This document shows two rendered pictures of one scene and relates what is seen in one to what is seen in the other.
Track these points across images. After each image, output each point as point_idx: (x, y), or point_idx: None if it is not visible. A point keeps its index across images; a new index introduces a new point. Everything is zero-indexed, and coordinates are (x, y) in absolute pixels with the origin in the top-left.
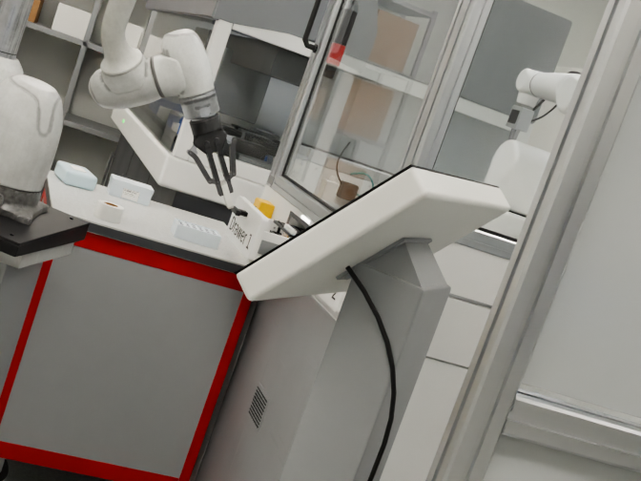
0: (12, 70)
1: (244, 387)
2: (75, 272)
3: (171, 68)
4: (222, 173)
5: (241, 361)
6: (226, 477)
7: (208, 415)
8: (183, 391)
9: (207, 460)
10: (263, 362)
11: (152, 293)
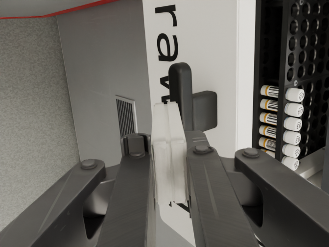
0: None
1: (117, 52)
2: None
3: None
4: (190, 180)
5: (120, 1)
6: (87, 87)
7: (71, 11)
8: (38, 9)
9: (70, 13)
10: (145, 93)
11: None
